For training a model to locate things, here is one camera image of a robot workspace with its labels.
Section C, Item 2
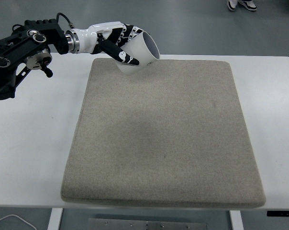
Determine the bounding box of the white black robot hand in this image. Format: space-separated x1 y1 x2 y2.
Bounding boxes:
75 22 144 66

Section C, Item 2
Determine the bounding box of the white ribbed cup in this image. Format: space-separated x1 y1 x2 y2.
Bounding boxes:
115 31 160 75

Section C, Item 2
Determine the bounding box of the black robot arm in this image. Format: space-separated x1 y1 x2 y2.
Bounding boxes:
0 12 144 101

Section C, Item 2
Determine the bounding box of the beige fabric mat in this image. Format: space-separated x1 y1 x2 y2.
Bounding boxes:
61 58 266 209

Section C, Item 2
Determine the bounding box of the white sneaker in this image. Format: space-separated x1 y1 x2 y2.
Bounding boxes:
238 0 257 12
227 0 238 12

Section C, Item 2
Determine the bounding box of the white table leg left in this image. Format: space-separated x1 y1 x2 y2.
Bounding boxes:
47 208 63 230

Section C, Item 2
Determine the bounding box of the white table leg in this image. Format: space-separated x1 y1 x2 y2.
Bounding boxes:
47 208 63 230
229 210 244 230

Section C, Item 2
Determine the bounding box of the white table leg right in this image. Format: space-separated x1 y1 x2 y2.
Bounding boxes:
229 210 244 230

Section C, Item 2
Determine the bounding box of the black table control panel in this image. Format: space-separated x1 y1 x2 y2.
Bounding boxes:
267 210 289 217

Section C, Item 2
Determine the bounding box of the grey metal base plate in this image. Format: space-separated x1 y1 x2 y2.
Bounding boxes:
88 218 207 230

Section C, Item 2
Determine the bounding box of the white cable on floor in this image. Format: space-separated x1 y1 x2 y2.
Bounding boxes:
0 214 36 230

